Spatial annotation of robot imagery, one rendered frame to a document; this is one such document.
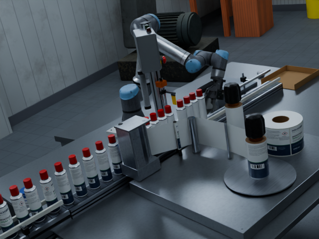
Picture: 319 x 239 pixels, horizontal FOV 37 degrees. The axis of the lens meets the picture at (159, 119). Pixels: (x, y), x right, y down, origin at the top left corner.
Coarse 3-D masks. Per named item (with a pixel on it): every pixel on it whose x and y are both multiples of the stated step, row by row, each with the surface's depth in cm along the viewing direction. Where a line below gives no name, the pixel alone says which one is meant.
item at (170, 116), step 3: (168, 105) 248; (165, 108) 247; (168, 108) 246; (165, 111) 248; (168, 111) 247; (171, 111) 249; (165, 114) 248; (168, 114) 247; (171, 114) 247; (168, 117) 247; (171, 117) 247; (168, 120) 248; (171, 120) 248; (174, 120) 250
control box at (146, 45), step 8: (136, 32) 239; (144, 32) 236; (152, 32) 233; (136, 40) 231; (144, 40) 231; (152, 40) 232; (136, 48) 246; (144, 48) 233; (152, 48) 233; (144, 56) 234; (152, 56) 235; (144, 64) 236; (152, 64) 236; (160, 64) 238; (144, 72) 237
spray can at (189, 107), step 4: (184, 96) 256; (188, 96) 255; (184, 100) 255; (188, 100) 254; (184, 104) 256; (188, 104) 255; (188, 108) 255; (192, 108) 257; (188, 112) 256; (192, 112) 257; (188, 116) 257
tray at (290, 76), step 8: (280, 72) 334; (288, 72) 334; (296, 72) 332; (304, 72) 329; (312, 72) 324; (264, 80) 323; (272, 80) 325; (280, 80) 323; (288, 80) 320; (296, 80) 318; (304, 80) 309; (288, 88) 307; (296, 88) 304
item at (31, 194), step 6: (24, 180) 199; (30, 180) 199; (30, 186) 199; (24, 192) 200; (30, 192) 199; (36, 192) 201; (30, 198) 200; (36, 198) 201; (30, 204) 201; (36, 204) 202; (30, 210) 203; (36, 210) 202; (42, 210) 205; (42, 216) 205; (36, 222) 205
